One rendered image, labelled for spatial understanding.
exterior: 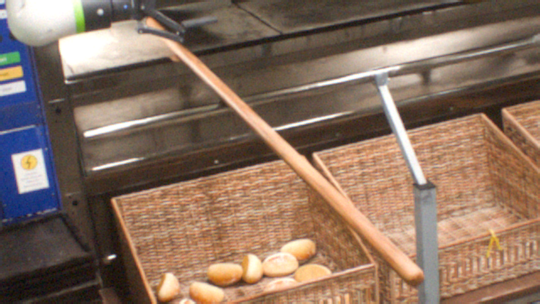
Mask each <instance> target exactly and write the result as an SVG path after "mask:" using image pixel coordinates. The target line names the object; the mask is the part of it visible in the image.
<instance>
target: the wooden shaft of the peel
mask: <svg viewBox="0 0 540 304"><path fill-rule="evenodd" d="M147 25H148V27H152V28H155V29H161V30H166V31H168V30H167V29H166V28H164V27H163V26H162V25H161V24H160V23H159V22H158V21H157V20H156V19H154V18H149V19H148V20H147ZM160 39H161V40H162V41H163V42H164V43H165V44H166V45H167V46H168V47H169V48H170V49H171V50H172V51H173V52H174V53H175V54H176V55H177V56H178V57H179V58H180V59H181V60H182V61H183V62H184V63H185V64H186V65H187V66H188V67H189V68H190V69H191V70H192V71H193V72H194V73H195V74H196V75H197V76H198V77H199V78H200V79H201V80H202V81H203V82H204V83H205V84H206V85H207V86H208V87H209V88H210V89H211V90H212V91H213V92H214V93H215V94H216V95H217V96H218V97H219V98H220V99H221V100H222V101H223V102H224V103H225V104H226V105H227V106H229V107H230V108H231V109H232V110H233V111H234V112H235V113H236V114H237V115H238V116H239V117H240V118H241V120H242V121H243V122H244V123H246V124H247V125H248V126H249V127H250V128H251V129H252V130H253V131H254V132H255V133H256V134H257V135H258V136H259V137H260V138H261V139H262V140H263V141H264V142H265V143H266V144H267V145H268V146H269V147H270V148H271V149H272V150H273V151H274V152H275V153H276V154H277V155H278V156H279V157H280V158H281V159H282V160H283V161H284V162H285V163H286V164H287V165H288V166H289V167H290V168H291V169H292V170H293V171H294V172H295V173H296V174H297V175H298V176H299V178H300V179H301V180H302V181H304V182H305V183H306V184H307V185H308V186H309V187H310V188H311V189H312V190H313V191H314V192H315V193H316V194H317V195H318V196H319V197H320V198H321V199H322V200H323V201H324V202H325V203H326V204H327V205H328V206H329V207H330V208H331V209H332V210H333V211H334V212H335V213H336V214H337V215H338V216H339V217H340V218H341V219H342V220H343V221H344V222H345V223H346V224H347V225H348V226H349V227H350V228H351V230H352V231H353V232H355V233H356V234H357V235H358V236H359V237H360V238H361V239H362V240H363V241H364V242H365V243H366V244H367V245H368V246H369V247H370V248H371V249H372V250H373V251H374V252H375V253H376V254H377V255H378V256H379V257H380V258H381V259H382V260H383V261H384V262H385V263H386V264H387V265H388V266H389V267H390V268H391V269H392V271H393V272H394V273H395V274H397V275H398V276H399V277H400V278H401V279H402V280H403V281H404V282H405V283H406V284H407V285H410V286H412V287H417V286H419V285H421V284H422V283H423V281H424V273H423V271H422V269H420V268H418V267H417V266H416V265H415V264H414V263H413V262H412V261H411V260H410V259H409V258H408V257H407V256H406V255H405V254H404V253H402V252H401V251H400V250H399V249H398V248H397V247H396V245H395V244H394V243H393V242H392V241H391V240H389V239H388V238H387V237H386V236H385V235H384V234H383V233H382V232H381V231H380V230H378V229H377V228H376V227H375V226H373V225H372V224H371V223H370V222H369V221H368V220H367V219H366V218H365V217H364V216H363V215H362V214H361V213H360V212H359V211H358V210H357V209H356V208H355V207H354V206H353V205H352V204H351V203H350V202H349V201H348V200H347V199H346V198H345V197H344V196H343V195H342V194H341V193H340V192H339V191H338V190H337V189H336V188H335V187H334V186H333V185H332V184H330V183H329V182H328V181H326V180H325V179H324V178H323V177H322V176H321V175H320V174H319V173H318V172H317V171H315V170H314V169H313V168H312V167H311V166H310V165H309V164H308V163H307V162H306V161H305V160H304V159H303V158H302V157H301V156H299V154H298V153H297V152H296V151H295V150H294V149H293V148H292V147H291V146H290V145H289V144H288V143H287V142H285V141H284V140H283V139H282V138H281V137H280V136H279V135H278V134H277V133H276V132H275V131H274V130H273V129H272V128H270V127H269V126H268V125H267V124H266V123H265V122H264V121H263V120H262V119H261V118H260V117H259V116H258V115H256V114H255V113H254V112H253V111H252V110H251V109H250V108H249V107H248V106H247V105H246V104H245V103H244V102H243V101H242V100H241V99H240V98H239V97H238V96H237V95H236V94H235V93H234V92H233V91H232V90H231V89H230V88H229V87H228V86H226V85H225V84H224V83H223V82H222V81H221V80H220V79H219V78H218V77H217V76H216V75H215V74H214V73H212V72H211V71H210V70H208V69H207V68H206V67H205V66H204V65H203V64H202V63H201V62H200V61H199V60H198V59H196V58H195V57H194V56H193V55H192V54H191V52H190V51H189V50H188V49H187V48H186V47H185V46H184V45H182V44H181V43H179V42H176V41H171V40H168V39H165V38H162V37H160Z"/></svg>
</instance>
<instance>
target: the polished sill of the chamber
mask: <svg viewBox="0 0 540 304"><path fill-rule="evenodd" d="M537 4H540V0H461V1H457V2H453V3H450V2H448V3H441V4H436V5H431V6H427V7H423V8H415V9H410V10H406V11H402V12H397V13H393V14H385V15H381V16H376V17H372V18H368V19H359V20H355V21H350V22H346V23H341V24H330V25H325V26H321V27H315V28H311V29H307V30H299V31H295V32H290V33H286V34H282V35H274V36H269V37H264V38H260V39H255V40H251V41H243V42H239V43H235V44H230V45H226V46H217V47H213V48H208V49H204V50H200V51H195V52H191V54H192V55H193V56H194V57H195V58H196V59H198V60H199V61H200V62H201V63H202V64H203V65H204V66H205V67H206V68H207V69H213V68H221V67H225V66H229V65H234V64H239V63H243V62H250V61H255V60H259V59H263V58H268V57H276V56H280V55H284V54H289V53H293V52H300V51H304V50H309V49H313V48H317V47H322V46H330V45H334V44H338V43H343V42H347V41H354V40H358V39H363V38H367V37H371V36H376V35H384V34H388V33H392V32H396V31H404V30H412V29H417V28H422V27H426V26H431V25H434V24H442V23H446V22H451V21H455V20H459V19H466V18H471V17H475V16H479V15H484V14H491V13H499V12H504V11H508V10H512V9H517V8H524V7H528V6H532V5H537ZM191 72H193V71H192V70H191V69H190V68H189V67H188V66H187V65H186V64H185V63H184V62H183V61H182V60H181V59H180V58H179V57H178V56H177V55H174V56H169V57H162V58H157V59H153V60H148V61H144V62H136V63H132V64H128V65H123V66H118V67H114V68H106V69H102V70H97V71H93V72H88V73H81V74H76V75H71V76H67V77H66V82H67V95H68V97H72V96H76V95H84V94H88V93H93V92H97V91H102V90H108V89H113V88H117V87H122V86H126V85H130V84H138V83H142V82H146V81H150V80H155V79H162V78H167V77H171V76H176V75H180V74H184V73H191Z"/></svg>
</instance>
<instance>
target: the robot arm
mask: <svg viewBox="0 0 540 304"><path fill-rule="evenodd" d="M5 3H6V10H7V17H8V25H9V28H10V30H11V31H12V33H13V35H14V36H15V37H16V38H17V39H18V41H20V42H22V43H24V44H25V45H28V46H45V45H48V44H50V43H52V42H54V41H58V40H60V39H63V38H66V37H69V36H73V35H81V34H85V33H90V32H95V31H100V30H108V29H109V28H110V27H111V23H112V24H115V23H121V22H125V21H130V20H137V27H136V29H135V30H136V32H138V33H139V34H140V35H141V34H150V35H156V36H158V37H162V38H165V39H168V40H171V41H176V42H179V43H183V42H184V37H185V34H186V33H187V32H193V31H196V30H200V25H203V24H212V23H218V19H216V18H215V17H214V16H212V17H207V18H202V19H194V20H189V21H185V22H181V25H182V26H180V25H178V24H177V23H175V22H174V21H172V20H170V19H168V18H166V17H165V16H164V15H162V14H160V13H158V12H157V11H155V10H154V6H155V1H154V0H5ZM148 15H150V16H152V17H153V18H155V19H157V20H158V21H160V22H162V23H163V24H166V25H167V26H169V27H171V28H173V29H175V30H177V34H175V33H172V32H169V31H166V30H161V29H155V28H152V27H148V26H147V25H146V24H145V23H143V20H144V19H145V18H146V17H147V16H148Z"/></svg>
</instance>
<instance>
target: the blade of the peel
mask: <svg viewBox="0 0 540 304"><path fill-rule="evenodd" d="M154 1H155V6H154V10H155V11H157V12H158V13H160V14H162V15H164V16H165V17H166V18H167V17H172V16H177V15H182V14H190V13H195V12H199V11H204V10H209V9H214V8H222V7H228V6H232V3H231V0H154ZM136 23H137V20H130V21H125V22H121V23H115V24H112V23H111V28H112V27H117V26H122V25H126V24H136Z"/></svg>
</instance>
